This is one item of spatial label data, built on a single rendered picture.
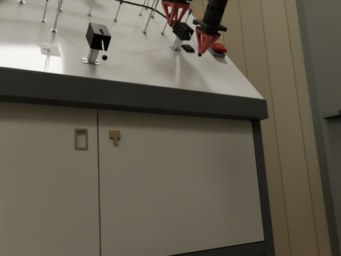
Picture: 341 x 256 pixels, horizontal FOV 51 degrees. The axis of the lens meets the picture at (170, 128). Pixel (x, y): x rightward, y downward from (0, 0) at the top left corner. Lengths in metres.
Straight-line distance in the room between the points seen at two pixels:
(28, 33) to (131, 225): 0.58
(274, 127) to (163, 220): 2.03
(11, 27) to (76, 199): 0.49
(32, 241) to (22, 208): 0.08
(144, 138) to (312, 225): 1.96
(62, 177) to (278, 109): 2.24
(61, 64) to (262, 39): 2.37
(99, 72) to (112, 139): 0.18
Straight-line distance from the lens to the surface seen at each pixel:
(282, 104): 2.90
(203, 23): 1.16
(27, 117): 0.91
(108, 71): 0.99
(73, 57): 1.01
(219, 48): 1.39
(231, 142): 1.17
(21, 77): 0.89
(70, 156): 0.91
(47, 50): 1.01
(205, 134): 1.11
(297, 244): 2.86
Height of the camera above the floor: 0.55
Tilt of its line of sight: 11 degrees up
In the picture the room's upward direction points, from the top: 4 degrees counter-clockwise
